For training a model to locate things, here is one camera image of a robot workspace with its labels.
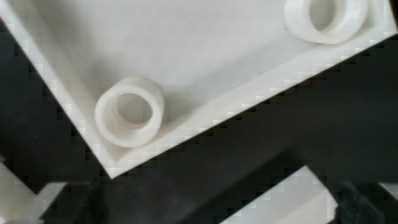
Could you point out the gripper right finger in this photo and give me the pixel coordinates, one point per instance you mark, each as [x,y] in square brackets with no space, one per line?
[368,205]

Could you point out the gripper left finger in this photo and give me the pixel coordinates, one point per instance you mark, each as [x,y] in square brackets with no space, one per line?
[23,204]

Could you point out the white square tabletop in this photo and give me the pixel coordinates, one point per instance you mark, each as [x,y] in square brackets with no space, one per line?
[208,47]

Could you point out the white U-shaped fence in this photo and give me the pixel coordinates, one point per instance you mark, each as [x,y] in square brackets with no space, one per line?
[295,203]

